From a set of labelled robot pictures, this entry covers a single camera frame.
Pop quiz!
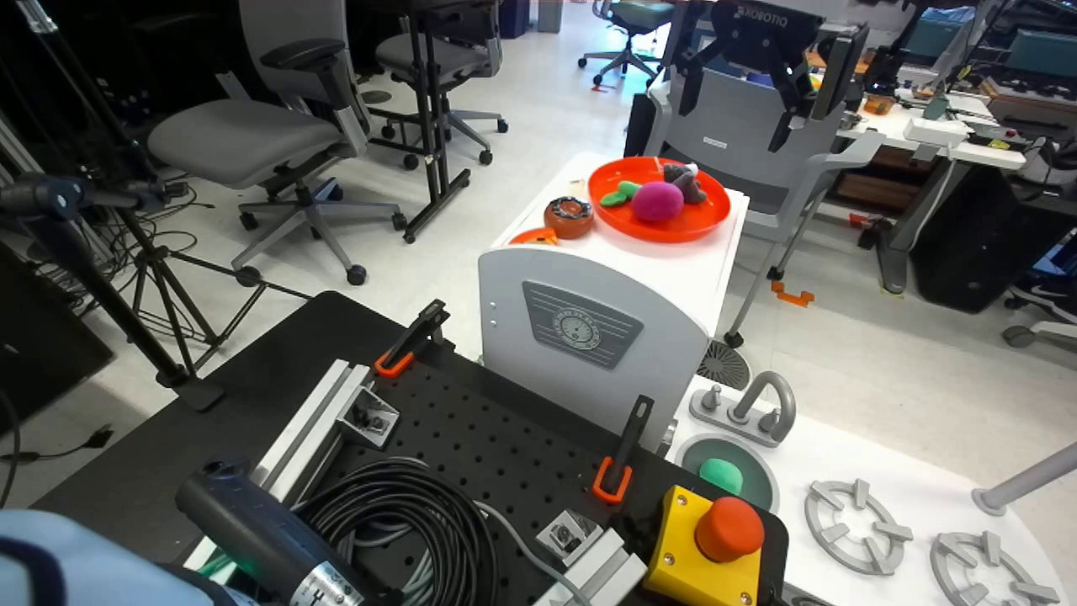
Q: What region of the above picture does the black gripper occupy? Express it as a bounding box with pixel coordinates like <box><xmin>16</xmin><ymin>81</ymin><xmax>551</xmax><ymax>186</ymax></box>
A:
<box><xmin>673</xmin><ymin>0</ymin><xmax>842</xmax><ymax>154</ymax></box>

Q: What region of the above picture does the dark purple plush toy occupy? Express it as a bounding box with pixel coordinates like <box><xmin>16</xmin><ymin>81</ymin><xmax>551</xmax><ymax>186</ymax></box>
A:
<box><xmin>659</xmin><ymin>161</ymin><xmax>711</xmax><ymax>207</ymax></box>

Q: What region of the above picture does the pink plush toy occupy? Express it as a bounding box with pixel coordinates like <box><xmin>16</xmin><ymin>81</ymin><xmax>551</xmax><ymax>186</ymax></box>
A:
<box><xmin>630</xmin><ymin>178</ymin><xmax>686</xmax><ymax>229</ymax></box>

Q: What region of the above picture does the small green toy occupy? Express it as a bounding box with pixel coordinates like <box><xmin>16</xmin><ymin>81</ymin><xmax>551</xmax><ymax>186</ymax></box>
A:
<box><xmin>595</xmin><ymin>178</ymin><xmax>645</xmax><ymax>211</ymax></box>

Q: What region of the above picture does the white toy fridge cabinet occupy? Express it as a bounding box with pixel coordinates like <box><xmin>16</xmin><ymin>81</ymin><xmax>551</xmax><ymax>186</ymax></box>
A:
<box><xmin>476</xmin><ymin>147</ymin><xmax>753</xmax><ymax>459</ymax></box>

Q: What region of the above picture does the orange toy pizza slice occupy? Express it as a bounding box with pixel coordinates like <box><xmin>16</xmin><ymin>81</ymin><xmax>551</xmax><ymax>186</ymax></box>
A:
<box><xmin>510</xmin><ymin>227</ymin><xmax>565</xmax><ymax>249</ymax></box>

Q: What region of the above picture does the grey toy faucet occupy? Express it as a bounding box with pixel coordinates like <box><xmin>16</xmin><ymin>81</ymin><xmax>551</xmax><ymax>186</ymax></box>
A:
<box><xmin>686</xmin><ymin>368</ymin><xmax>800</xmax><ymax>450</ymax></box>

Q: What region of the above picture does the white toy kitchen counter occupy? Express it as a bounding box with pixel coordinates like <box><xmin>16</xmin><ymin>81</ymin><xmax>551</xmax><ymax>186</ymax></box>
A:
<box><xmin>666</xmin><ymin>375</ymin><xmax>1072</xmax><ymax>606</ymax></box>

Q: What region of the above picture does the grey toy sink basin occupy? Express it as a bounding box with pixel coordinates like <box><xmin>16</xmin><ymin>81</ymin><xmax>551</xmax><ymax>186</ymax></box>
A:
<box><xmin>677</xmin><ymin>435</ymin><xmax>780</xmax><ymax>514</ymax></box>

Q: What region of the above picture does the grey toy stove burner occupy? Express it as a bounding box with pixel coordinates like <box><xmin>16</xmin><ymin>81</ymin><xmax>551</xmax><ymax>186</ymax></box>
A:
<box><xmin>925</xmin><ymin>530</ymin><xmax>1065</xmax><ymax>606</ymax></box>
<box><xmin>800</xmin><ymin>479</ymin><xmax>919</xmax><ymax>579</ymax></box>

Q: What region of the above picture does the grey plastic visitor chair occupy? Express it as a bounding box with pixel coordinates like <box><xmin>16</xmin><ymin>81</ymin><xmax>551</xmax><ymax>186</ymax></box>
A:
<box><xmin>641</xmin><ymin>59</ymin><xmax>891</xmax><ymax>353</ymax></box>

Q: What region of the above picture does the green office chair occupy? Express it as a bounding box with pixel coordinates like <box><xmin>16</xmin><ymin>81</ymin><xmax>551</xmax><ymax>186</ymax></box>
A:
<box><xmin>577</xmin><ymin>0</ymin><xmax>677</xmax><ymax>92</ymax></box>

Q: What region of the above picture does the orange round plate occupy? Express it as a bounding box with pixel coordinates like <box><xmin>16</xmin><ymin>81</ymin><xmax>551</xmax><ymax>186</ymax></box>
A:
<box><xmin>587</xmin><ymin>150</ymin><xmax>733</xmax><ymax>246</ymax></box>

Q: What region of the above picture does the orange floor tape marker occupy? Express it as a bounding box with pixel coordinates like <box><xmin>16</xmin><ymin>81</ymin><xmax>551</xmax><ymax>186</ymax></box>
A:
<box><xmin>768</xmin><ymin>280</ymin><xmax>818</xmax><ymax>311</ymax></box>

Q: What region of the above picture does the small brown donut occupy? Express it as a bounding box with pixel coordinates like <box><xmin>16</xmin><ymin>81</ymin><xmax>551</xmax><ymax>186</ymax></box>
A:
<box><xmin>543</xmin><ymin>195</ymin><xmax>601</xmax><ymax>242</ymax></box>

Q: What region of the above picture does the grey round floor base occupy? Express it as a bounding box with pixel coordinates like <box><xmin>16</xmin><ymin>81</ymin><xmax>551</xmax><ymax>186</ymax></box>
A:
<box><xmin>702</xmin><ymin>337</ymin><xmax>753</xmax><ymax>393</ymax></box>

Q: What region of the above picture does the black computer tower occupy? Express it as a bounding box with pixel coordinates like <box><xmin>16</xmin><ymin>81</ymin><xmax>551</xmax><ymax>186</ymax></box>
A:
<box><xmin>906</xmin><ymin>166</ymin><xmax>1039</xmax><ymax>317</ymax></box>

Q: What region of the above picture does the black metal stand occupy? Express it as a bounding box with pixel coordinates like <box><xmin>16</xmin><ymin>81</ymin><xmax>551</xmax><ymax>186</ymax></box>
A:
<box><xmin>396</xmin><ymin>0</ymin><xmax>477</xmax><ymax>246</ymax></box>

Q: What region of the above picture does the black orange bar clamp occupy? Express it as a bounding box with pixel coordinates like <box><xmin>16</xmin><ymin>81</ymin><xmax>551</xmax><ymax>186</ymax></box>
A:
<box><xmin>588</xmin><ymin>393</ymin><xmax>658</xmax><ymax>509</ymax></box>
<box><xmin>372</xmin><ymin>297</ymin><xmax>456</xmax><ymax>383</ymax></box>

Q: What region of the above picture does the grey chair base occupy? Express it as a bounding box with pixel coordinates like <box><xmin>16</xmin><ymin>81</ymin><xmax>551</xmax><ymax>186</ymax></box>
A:
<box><xmin>988</xmin><ymin>282</ymin><xmax>1077</xmax><ymax>351</ymax></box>

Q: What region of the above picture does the yellow emergency stop box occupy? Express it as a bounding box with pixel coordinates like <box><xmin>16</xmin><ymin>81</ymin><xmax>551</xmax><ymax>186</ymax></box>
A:
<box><xmin>641</xmin><ymin>480</ymin><xmax>770</xmax><ymax>606</ymax></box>

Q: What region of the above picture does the grey metal pole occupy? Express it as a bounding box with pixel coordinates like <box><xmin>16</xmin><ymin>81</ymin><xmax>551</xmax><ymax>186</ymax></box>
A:
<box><xmin>971</xmin><ymin>438</ymin><xmax>1077</xmax><ymax>522</ymax></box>

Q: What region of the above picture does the grey padded office chair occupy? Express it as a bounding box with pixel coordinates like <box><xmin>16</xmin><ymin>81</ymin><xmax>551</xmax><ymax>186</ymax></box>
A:
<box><xmin>144</xmin><ymin>0</ymin><xmax>411</xmax><ymax>289</ymax></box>

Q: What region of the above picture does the dark blue cylinder device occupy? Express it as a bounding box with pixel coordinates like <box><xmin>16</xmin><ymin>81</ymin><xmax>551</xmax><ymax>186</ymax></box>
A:
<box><xmin>176</xmin><ymin>460</ymin><xmax>368</xmax><ymax>606</ymax></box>

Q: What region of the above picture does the black stand pole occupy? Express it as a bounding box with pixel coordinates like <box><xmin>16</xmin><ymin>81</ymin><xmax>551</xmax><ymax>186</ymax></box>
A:
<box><xmin>12</xmin><ymin>0</ymin><xmax>156</xmax><ymax>182</ymax></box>

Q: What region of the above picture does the silver mounting bracket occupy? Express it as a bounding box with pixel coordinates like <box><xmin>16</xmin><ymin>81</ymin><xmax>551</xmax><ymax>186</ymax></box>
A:
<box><xmin>537</xmin><ymin>509</ymin><xmax>608</xmax><ymax>568</ymax></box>
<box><xmin>339</xmin><ymin>392</ymin><xmax>403</xmax><ymax>450</ymax></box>

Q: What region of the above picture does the short aluminium extrusion rail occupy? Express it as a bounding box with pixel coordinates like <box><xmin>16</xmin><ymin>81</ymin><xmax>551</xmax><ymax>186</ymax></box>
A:
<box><xmin>532</xmin><ymin>525</ymin><xmax>654</xmax><ymax>606</ymax></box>

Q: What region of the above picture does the thin grey cable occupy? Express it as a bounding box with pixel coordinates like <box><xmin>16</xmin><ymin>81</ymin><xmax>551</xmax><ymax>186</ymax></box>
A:
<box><xmin>473</xmin><ymin>498</ymin><xmax>587</xmax><ymax>603</ymax></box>

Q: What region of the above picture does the black coiled cable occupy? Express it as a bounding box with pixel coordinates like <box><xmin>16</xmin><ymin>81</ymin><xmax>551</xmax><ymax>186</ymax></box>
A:
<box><xmin>298</xmin><ymin>450</ymin><xmax>498</xmax><ymax>606</ymax></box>

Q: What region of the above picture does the long aluminium extrusion rail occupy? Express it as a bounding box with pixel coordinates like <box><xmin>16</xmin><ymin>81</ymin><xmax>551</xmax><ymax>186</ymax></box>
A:
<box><xmin>181</xmin><ymin>358</ymin><xmax>378</xmax><ymax>577</ymax></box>

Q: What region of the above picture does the black camera tripod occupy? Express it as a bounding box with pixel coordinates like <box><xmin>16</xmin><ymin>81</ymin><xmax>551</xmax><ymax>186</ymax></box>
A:
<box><xmin>21</xmin><ymin>199</ymin><xmax>320</xmax><ymax>393</ymax></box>

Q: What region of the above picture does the black stereo camera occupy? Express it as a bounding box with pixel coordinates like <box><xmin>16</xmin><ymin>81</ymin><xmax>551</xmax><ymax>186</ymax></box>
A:
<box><xmin>0</xmin><ymin>172</ymin><xmax>144</xmax><ymax>222</ymax></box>

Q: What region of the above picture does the black power cable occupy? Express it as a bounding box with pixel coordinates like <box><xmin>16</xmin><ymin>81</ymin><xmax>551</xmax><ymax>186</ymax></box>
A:
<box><xmin>0</xmin><ymin>383</ymin><xmax>118</xmax><ymax>513</ymax></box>

